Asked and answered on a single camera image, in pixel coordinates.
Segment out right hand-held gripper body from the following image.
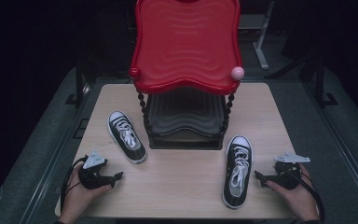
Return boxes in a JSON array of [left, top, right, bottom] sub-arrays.
[[272, 151, 311, 190]]

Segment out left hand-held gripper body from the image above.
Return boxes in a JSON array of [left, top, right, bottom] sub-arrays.
[[77, 149, 114, 190]]

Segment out black canvas sneaker white laces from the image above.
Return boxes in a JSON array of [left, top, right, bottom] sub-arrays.
[[222, 134, 254, 210], [107, 110, 148, 164]]

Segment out red and black shoe rack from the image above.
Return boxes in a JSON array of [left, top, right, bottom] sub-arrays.
[[129, 0, 245, 151]]

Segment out person's left hand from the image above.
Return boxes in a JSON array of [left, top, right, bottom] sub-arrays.
[[59, 163, 115, 224]]

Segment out person's right hand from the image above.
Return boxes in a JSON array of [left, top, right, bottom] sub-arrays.
[[266, 163, 320, 223]]

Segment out dark metal stand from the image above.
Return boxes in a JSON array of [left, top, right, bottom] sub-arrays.
[[64, 59, 91, 109], [314, 59, 339, 108]]

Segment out white metal stand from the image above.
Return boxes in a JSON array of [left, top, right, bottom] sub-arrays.
[[238, 0, 276, 71]]

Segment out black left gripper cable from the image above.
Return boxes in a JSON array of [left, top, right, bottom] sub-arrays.
[[60, 156, 89, 213]]

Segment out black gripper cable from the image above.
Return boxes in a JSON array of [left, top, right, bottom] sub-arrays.
[[60, 156, 89, 213], [287, 169, 326, 224]]

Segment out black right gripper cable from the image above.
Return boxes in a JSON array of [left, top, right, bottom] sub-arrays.
[[287, 169, 326, 224]]

